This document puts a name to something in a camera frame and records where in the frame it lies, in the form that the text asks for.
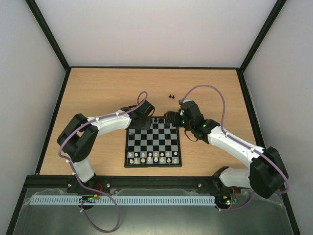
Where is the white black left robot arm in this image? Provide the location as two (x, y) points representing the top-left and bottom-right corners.
(57, 100), (155, 183)

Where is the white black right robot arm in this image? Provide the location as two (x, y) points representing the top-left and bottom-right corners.
(164, 100), (288, 198)

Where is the black and white chessboard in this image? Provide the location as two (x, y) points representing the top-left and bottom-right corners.
(124, 117), (182, 168)

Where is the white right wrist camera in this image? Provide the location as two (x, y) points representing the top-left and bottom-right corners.
(179, 97), (192, 104)

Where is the white cable duct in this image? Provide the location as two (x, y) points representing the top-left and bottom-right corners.
(30, 195), (216, 206)

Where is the black aluminium rail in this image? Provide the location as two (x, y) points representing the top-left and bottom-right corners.
(24, 175), (284, 194)

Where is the black enclosure frame post left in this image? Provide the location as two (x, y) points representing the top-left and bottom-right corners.
(24, 0), (70, 71)

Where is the black enclosure frame post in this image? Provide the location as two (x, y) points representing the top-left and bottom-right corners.
(24, 0), (70, 71)
(239, 0), (287, 71)

